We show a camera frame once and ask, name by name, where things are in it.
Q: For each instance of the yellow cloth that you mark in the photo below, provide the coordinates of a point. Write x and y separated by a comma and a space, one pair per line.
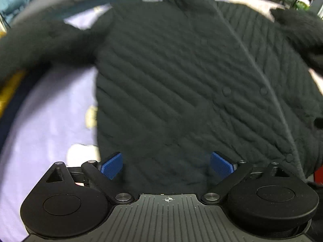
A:
10, 88

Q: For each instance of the lavender bed sheet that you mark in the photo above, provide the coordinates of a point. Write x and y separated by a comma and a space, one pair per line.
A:
50, 121

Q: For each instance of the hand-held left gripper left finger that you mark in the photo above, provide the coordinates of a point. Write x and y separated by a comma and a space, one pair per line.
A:
112, 165

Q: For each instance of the red object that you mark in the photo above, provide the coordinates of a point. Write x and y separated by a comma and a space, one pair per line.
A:
318, 172

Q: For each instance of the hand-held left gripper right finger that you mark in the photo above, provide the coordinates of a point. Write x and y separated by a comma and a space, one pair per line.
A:
221, 165

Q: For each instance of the light blue fluffy blanket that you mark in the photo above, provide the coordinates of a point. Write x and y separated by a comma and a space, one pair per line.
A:
17, 0

